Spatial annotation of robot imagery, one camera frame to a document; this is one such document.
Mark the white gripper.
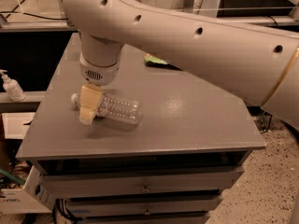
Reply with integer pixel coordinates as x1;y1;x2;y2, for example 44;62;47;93
79;52;120;125

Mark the clear plastic water bottle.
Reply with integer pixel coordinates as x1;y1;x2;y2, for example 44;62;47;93
71;92;142;125

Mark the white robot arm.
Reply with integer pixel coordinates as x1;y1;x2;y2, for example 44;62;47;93
63;0;299;129

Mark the white pump dispenser bottle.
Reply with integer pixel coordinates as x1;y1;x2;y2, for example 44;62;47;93
0;69;25;102

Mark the green chip bag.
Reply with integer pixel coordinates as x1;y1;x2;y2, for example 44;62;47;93
144;53;168;67

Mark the grey drawer cabinet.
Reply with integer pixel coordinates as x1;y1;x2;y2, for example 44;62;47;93
18;35;265;224

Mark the white cardboard box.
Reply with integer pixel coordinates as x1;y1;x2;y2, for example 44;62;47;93
0;166;55;214

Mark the black cable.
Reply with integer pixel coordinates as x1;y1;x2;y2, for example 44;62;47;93
0;10;68;21

